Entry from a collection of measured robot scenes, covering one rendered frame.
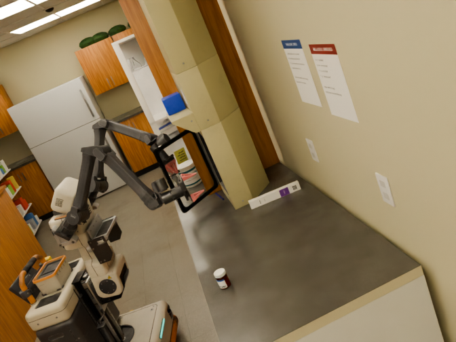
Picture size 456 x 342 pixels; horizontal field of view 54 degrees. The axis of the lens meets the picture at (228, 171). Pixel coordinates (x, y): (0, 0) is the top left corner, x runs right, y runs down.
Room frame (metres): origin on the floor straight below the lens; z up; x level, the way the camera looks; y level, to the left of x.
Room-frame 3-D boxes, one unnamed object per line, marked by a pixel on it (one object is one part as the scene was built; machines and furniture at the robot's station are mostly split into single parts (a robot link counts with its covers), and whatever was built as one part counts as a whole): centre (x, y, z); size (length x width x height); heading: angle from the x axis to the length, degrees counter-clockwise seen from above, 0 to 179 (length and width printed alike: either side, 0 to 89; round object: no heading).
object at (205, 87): (2.37, -0.06, 1.32); 0.32 x 0.25 x 0.77; 5
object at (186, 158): (2.41, 0.20, 1.19); 0.30 x 0.01 x 0.40; 129
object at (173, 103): (2.44, 0.13, 1.55); 0.10 x 0.10 x 0.09; 5
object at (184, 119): (2.36, 0.12, 1.46); 0.32 x 0.11 x 0.10; 5
